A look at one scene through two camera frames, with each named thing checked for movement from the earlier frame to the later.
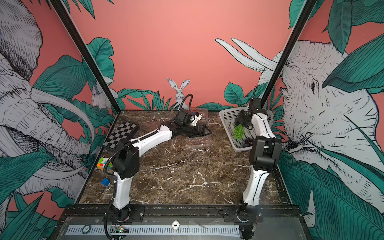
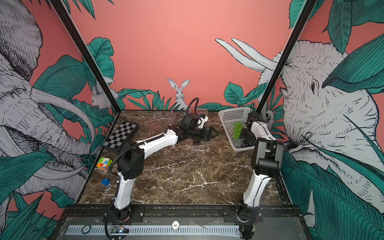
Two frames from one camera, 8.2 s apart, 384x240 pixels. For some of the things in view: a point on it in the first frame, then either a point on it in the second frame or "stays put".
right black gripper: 241,117 → 244,134
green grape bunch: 239,131 stays put
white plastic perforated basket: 228,117 stays put
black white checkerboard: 124,130 stays put
